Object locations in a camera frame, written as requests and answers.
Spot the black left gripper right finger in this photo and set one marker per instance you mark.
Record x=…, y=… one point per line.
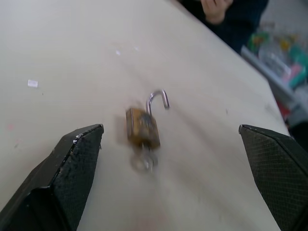
x=276, y=173

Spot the white tape scrap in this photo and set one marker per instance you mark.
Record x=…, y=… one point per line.
x=33, y=83

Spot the brass padlock with steel shackle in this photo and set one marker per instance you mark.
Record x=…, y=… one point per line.
x=144, y=125

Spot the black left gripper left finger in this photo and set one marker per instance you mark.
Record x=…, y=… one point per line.
x=60, y=178

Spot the person in dark clothing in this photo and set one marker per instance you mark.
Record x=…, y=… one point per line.
x=240, y=21

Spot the person's bare hand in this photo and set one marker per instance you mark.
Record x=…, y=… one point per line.
x=215, y=9

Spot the clear bin of colourful items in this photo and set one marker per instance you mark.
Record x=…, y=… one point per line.
x=279, y=55

